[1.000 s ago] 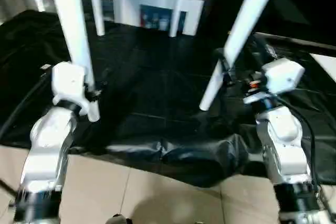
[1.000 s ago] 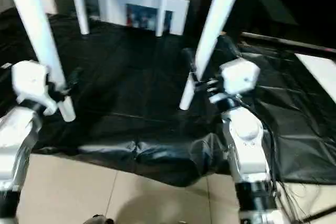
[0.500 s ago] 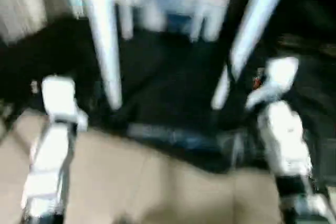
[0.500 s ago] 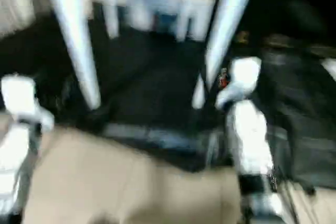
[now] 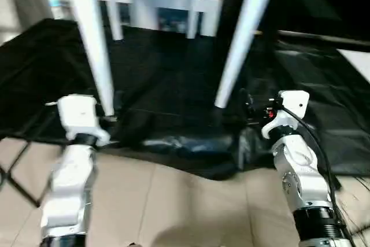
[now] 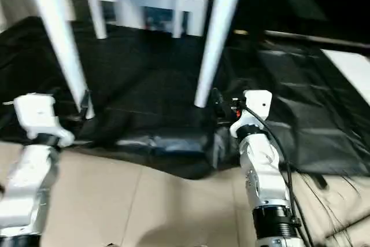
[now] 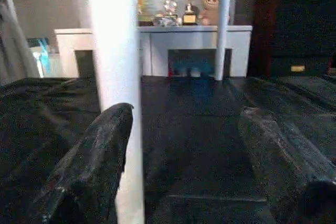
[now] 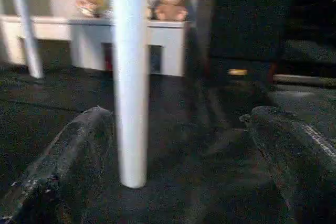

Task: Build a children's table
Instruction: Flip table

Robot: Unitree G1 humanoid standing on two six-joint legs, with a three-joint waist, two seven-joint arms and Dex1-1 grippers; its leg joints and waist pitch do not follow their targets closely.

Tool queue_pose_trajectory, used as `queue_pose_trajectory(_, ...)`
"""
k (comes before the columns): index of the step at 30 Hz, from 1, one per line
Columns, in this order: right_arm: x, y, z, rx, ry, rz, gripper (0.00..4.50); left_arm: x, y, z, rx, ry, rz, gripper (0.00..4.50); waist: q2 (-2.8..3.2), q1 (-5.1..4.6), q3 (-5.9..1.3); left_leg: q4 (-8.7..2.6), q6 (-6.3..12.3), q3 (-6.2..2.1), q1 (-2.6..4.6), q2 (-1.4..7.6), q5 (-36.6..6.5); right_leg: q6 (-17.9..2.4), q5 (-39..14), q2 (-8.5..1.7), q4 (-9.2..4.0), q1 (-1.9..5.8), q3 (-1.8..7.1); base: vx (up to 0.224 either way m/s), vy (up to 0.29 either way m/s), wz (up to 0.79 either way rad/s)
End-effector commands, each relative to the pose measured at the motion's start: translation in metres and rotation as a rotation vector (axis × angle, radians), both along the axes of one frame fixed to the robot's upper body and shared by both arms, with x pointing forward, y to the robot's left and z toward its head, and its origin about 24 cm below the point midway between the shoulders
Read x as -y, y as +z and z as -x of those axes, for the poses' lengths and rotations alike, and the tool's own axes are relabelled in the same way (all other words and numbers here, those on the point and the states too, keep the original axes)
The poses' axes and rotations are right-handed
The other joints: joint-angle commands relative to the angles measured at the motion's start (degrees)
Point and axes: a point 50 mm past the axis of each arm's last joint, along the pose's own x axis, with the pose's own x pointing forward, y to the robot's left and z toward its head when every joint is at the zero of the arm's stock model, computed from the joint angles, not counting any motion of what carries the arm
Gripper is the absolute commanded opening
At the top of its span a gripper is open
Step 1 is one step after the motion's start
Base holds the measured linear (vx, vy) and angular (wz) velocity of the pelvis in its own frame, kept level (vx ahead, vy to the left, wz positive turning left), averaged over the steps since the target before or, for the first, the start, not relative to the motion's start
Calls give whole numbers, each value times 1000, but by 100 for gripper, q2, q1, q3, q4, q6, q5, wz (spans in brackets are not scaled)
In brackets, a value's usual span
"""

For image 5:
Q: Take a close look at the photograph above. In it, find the white plastic table leg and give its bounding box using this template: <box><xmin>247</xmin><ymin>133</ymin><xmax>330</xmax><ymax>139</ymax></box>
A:
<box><xmin>213</xmin><ymin>0</ymin><xmax>285</xmax><ymax>110</ymax></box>
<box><xmin>62</xmin><ymin>0</ymin><xmax>117</xmax><ymax>119</ymax></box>
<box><xmin>106</xmin><ymin>0</ymin><xmax>124</xmax><ymax>42</ymax></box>
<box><xmin>185</xmin><ymin>0</ymin><xmax>204</xmax><ymax>40</ymax></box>

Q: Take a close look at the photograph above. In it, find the black work surface mat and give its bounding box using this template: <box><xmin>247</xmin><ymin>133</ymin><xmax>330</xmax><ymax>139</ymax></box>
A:
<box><xmin>0</xmin><ymin>19</ymin><xmax>370</xmax><ymax>181</ymax></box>

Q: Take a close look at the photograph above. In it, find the white flat side panel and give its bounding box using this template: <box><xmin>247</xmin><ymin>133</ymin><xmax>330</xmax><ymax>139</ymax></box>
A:
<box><xmin>338</xmin><ymin>49</ymin><xmax>370</xmax><ymax>86</ymax></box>

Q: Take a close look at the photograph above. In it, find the grey metal table leg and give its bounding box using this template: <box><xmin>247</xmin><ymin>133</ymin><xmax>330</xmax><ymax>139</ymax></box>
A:
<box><xmin>0</xmin><ymin>140</ymin><xmax>42</xmax><ymax>208</ymax></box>

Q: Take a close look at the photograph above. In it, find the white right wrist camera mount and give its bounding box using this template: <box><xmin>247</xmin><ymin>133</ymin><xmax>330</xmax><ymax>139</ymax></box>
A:
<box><xmin>260</xmin><ymin>90</ymin><xmax>311</xmax><ymax>141</ymax></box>

